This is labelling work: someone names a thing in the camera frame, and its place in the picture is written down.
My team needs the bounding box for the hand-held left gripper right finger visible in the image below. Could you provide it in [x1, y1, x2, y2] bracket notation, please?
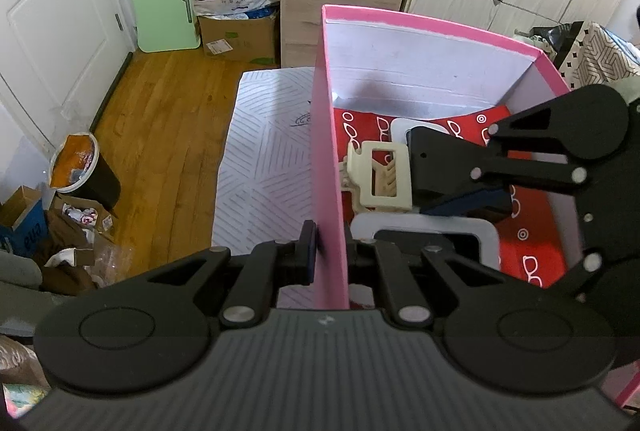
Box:
[345, 223, 541, 328]

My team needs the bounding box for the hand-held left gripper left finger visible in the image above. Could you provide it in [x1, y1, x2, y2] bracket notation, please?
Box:
[120, 220, 319, 328]

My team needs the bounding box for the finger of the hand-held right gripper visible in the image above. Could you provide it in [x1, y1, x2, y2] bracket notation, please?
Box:
[419, 92, 590, 224]
[547, 251, 609, 301]

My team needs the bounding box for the white pocket router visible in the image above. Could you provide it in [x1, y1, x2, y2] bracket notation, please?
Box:
[390, 118, 451, 149]
[350, 216, 501, 272]

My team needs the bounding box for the cream hair claw clip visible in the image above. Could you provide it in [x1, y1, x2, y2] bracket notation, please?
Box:
[340, 140, 414, 215]

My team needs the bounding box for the pink cardboard box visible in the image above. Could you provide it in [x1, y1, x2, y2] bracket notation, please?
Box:
[310, 4, 640, 412]

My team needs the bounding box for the red printed box liner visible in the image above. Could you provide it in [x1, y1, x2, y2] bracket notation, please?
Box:
[332, 106, 568, 287]

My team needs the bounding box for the olive duvet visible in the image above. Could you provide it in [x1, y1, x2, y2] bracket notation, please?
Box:
[617, 76, 640, 104]

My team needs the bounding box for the geometric patterned bag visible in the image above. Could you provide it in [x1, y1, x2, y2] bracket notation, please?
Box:
[555, 21, 640, 87]

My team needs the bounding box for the large cardboard box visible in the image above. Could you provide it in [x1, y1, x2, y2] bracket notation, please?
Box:
[197, 8, 281, 64]

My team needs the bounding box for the small open cardboard box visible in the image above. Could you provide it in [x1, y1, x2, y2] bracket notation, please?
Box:
[52, 194, 116, 234]

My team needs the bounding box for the brown cloth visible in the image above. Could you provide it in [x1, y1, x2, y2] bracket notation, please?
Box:
[42, 211, 98, 297]

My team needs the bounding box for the trash bin with orange bag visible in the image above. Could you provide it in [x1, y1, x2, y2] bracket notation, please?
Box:
[48, 132, 121, 212]

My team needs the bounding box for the blue cardboard box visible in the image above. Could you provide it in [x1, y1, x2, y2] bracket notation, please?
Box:
[0, 185, 48, 257]

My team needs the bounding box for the grey cushion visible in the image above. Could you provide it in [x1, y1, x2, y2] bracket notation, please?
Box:
[0, 251, 43, 292]

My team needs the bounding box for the floral cloth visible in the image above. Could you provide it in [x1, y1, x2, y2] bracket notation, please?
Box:
[0, 336, 51, 417]

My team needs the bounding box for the white door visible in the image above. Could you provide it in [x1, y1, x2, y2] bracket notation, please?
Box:
[0, 0, 133, 152]

